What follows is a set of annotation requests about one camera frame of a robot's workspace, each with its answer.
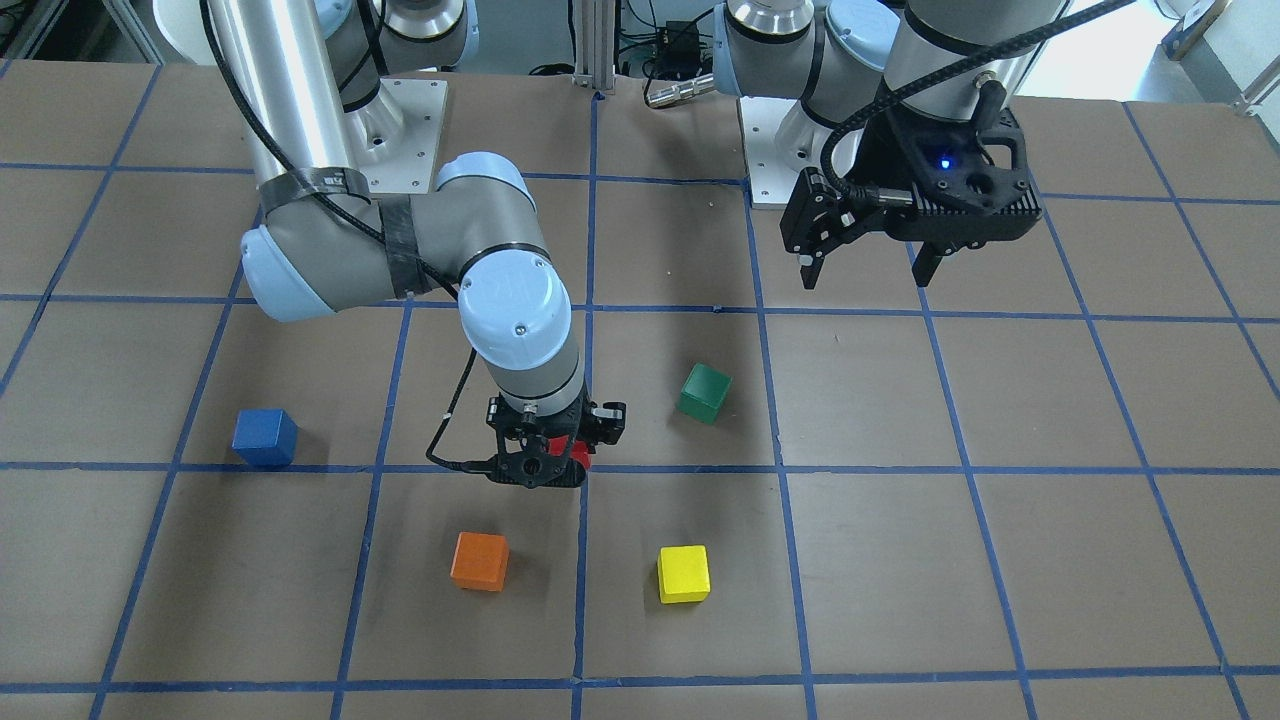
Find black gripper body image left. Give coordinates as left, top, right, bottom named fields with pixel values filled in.
left=486, top=395, right=591, bottom=443

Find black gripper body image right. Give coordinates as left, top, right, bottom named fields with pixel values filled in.
left=850, top=101, right=1001, bottom=241

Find red wooden block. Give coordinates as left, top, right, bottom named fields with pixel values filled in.
left=547, top=436, right=593, bottom=471

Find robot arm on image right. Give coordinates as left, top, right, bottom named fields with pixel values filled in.
left=713, top=1, right=1068, bottom=290

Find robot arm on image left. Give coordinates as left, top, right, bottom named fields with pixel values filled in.
left=198, top=1, right=626, bottom=488

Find green wooden block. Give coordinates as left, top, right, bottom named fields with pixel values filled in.
left=676, top=363, right=733, bottom=425

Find yellow wooden block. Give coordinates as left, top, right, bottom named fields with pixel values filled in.
left=657, top=544, right=712, bottom=605

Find orange wooden block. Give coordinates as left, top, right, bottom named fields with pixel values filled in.
left=451, top=530, right=509, bottom=593

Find blue wooden block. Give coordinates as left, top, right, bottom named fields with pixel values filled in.
left=230, top=407, right=300, bottom=468

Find silver metal cylinder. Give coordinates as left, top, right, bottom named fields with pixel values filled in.
left=644, top=73, right=716, bottom=110

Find black wrist camera image right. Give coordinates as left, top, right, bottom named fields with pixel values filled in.
left=883, top=100, right=1044, bottom=247

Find black wrist camera image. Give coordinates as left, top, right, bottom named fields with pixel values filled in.
left=883, top=100, right=1044, bottom=247
left=483, top=430, right=588, bottom=489

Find white base plate image right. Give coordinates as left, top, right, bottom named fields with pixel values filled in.
left=739, top=97, right=831, bottom=210

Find white base plate image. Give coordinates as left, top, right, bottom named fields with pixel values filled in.
left=343, top=79, right=449, bottom=196
left=739, top=97, right=831, bottom=210

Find black wrist camera image left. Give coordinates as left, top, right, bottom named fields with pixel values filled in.
left=483, top=430, right=588, bottom=489

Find aluminium frame post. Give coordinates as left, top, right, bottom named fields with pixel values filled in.
left=570, top=0, right=620, bottom=95

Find white base plate image left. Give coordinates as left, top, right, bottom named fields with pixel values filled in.
left=343, top=79, right=449, bottom=196

